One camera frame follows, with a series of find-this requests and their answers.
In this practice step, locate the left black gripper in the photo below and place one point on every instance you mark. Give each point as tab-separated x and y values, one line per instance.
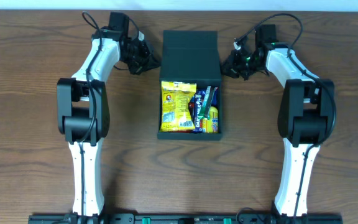
142	58

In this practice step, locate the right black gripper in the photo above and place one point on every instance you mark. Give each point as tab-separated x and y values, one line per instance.
238	64

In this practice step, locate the blue Oreo cookie pack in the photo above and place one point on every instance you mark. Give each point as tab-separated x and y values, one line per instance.
214	96

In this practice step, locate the dark green gift box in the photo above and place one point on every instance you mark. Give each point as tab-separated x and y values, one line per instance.
191	56

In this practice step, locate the Dairy Milk chocolate bar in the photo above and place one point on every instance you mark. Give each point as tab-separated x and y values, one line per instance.
197	101

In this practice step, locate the yellow candy bag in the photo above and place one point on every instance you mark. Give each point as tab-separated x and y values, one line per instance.
175	112

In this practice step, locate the green white chocolate bar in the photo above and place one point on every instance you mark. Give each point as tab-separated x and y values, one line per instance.
207	102

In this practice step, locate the red Hacks candy bag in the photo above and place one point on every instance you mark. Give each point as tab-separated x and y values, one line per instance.
191	110

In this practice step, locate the yellow Mentos bottle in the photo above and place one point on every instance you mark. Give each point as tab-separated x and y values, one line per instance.
211	125

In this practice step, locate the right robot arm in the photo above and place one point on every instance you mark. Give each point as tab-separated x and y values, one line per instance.
306	116

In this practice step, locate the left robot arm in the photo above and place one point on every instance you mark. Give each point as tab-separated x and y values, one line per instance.
83	111

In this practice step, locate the black mounting rail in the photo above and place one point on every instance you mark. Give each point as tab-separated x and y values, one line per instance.
129	218

